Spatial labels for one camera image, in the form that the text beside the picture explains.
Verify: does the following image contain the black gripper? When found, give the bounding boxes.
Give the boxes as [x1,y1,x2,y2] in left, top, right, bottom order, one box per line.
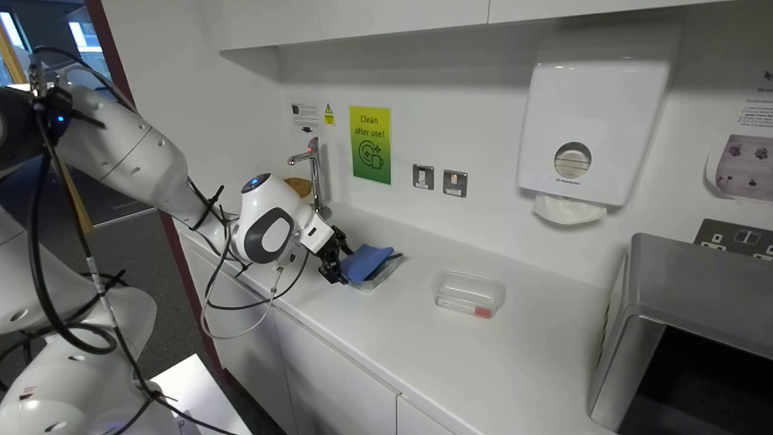
[317,227,352,284]

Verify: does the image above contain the blue towel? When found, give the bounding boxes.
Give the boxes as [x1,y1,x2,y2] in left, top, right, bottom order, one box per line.
[340,245,393,286]

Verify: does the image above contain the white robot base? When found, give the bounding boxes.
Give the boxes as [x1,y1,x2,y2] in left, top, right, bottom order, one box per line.
[0,210,180,435]

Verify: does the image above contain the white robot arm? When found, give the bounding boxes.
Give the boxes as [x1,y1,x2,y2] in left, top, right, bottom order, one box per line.
[0,83,352,284]

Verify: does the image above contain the clear plastic tray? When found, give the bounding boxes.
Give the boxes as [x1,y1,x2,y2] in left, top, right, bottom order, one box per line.
[355,254,406,290]

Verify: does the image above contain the yellow sponge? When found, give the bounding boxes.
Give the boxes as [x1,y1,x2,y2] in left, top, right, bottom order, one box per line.
[284,178,314,199]

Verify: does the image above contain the chrome tap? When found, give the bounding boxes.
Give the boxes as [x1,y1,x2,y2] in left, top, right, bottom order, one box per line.
[287,139,331,217]

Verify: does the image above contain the white lower cabinet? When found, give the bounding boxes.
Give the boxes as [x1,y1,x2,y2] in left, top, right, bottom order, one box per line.
[180,238,471,435]

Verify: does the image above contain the white cabinet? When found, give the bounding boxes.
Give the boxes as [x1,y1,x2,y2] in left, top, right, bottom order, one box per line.
[201,0,773,83]
[180,238,471,435]

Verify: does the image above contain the clear container with red label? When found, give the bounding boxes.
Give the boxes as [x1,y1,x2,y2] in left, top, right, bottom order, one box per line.
[434,274,505,320]

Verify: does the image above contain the small warning stickers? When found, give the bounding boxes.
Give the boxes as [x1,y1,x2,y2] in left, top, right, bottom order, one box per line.
[289,103,335,136]

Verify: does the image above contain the white upper cabinet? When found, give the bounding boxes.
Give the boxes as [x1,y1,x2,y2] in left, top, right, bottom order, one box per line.
[201,0,773,83]

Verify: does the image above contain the white paper towel dispenser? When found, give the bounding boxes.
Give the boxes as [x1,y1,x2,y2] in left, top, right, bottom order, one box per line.
[516,60,668,227]

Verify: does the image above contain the stainless steel appliance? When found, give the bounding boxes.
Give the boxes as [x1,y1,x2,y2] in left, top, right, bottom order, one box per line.
[587,236,773,435]

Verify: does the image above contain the black control panel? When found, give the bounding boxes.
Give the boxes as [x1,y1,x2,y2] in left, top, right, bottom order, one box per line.
[696,217,773,262]

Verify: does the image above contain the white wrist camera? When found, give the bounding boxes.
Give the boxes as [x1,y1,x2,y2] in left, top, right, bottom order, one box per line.
[299,215,333,254]

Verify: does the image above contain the left wall socket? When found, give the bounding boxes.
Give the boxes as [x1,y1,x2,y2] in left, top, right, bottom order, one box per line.
[412,164,434,192]

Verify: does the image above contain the wall socket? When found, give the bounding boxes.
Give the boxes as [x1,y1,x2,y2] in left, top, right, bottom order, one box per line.
[412,164,434,192]
[442,170,468,199]

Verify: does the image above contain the green yellow wall sign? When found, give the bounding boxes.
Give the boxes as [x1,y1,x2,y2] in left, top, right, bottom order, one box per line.
[351,106,392,184]

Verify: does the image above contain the right wall socket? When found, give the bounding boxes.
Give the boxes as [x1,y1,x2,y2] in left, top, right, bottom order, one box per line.
[442,170,468,199]

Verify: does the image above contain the white wall poster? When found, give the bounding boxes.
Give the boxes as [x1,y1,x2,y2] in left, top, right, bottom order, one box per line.
[702,69,773,200]

